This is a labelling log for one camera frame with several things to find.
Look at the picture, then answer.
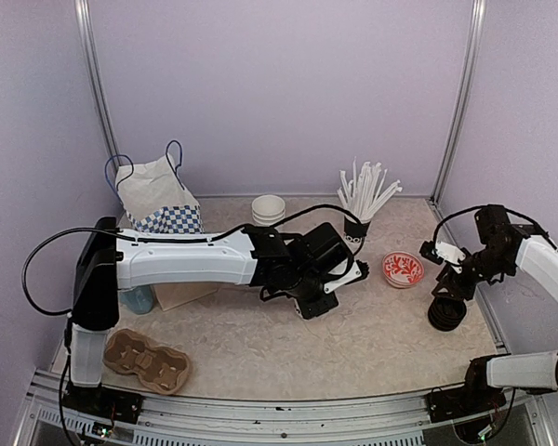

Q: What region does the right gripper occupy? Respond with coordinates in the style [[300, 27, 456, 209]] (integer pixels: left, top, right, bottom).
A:
[[432, 245, 512, 301]]

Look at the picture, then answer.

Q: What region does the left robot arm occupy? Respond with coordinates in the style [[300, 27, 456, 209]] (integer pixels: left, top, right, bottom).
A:
[[20, 216, 369, 413]]

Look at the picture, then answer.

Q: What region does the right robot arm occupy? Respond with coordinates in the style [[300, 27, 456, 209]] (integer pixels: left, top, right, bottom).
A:
[[419, 204, 558, 413]]

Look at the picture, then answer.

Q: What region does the stack of black lids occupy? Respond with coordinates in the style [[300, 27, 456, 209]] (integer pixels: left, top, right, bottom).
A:
[[427, 297, 467, 332]]

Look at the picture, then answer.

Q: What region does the black cup holding straws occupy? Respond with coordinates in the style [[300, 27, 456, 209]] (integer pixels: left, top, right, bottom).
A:
[[343, 217, 370, 243]]

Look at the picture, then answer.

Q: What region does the red floral bowl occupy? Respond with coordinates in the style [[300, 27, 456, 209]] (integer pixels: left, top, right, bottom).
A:
[[382, 252, 425, 289]]

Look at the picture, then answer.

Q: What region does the bundle of wrapped white straws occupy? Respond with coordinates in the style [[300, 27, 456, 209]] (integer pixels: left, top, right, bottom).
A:
[[337, 160, 403, 223]]

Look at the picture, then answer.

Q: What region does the stack of white paper cups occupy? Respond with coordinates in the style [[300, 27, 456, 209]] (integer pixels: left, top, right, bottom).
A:
[[251, 194, 286, 226]]

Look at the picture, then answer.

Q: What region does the blue checkered paper bag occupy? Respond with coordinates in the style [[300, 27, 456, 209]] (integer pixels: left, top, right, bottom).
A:
[[104, 140, 218, 311]]

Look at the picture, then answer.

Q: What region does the blue ceramic mug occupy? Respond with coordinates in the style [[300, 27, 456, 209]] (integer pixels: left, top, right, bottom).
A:
[[118, 285, 154, 315]]

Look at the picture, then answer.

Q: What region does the brown cardboard cup carrier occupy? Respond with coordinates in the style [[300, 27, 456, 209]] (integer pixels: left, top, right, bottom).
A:
[[103, 329, 192, 396]]

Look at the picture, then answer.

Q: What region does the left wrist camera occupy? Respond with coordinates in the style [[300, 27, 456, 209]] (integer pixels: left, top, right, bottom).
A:
[[323, 260, 369, 294]]

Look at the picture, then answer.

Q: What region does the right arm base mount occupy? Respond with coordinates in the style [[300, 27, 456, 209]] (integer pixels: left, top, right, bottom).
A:
[[425, 387, 507, 423]]

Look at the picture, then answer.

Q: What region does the aluminium front frame rail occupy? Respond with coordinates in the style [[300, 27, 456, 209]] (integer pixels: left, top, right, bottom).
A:
[[13, 369, 554, 446]]

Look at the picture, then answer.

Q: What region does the right aluminium corner post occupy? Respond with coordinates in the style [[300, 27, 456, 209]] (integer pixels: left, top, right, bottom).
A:
[[431, 0, 486, 206]]

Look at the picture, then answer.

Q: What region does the aluminium corner post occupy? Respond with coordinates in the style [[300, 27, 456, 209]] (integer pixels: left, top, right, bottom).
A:
[[431, 0, 486, 206], [73, 0, 120, 178]]

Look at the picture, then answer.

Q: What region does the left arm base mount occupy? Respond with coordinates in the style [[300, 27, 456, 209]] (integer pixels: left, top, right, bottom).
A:
[[62, 385, 144, 425]]

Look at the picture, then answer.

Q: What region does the left aluminium corner post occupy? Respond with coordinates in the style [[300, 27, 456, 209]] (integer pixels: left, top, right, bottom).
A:
[[73, 0, 120, 178]]

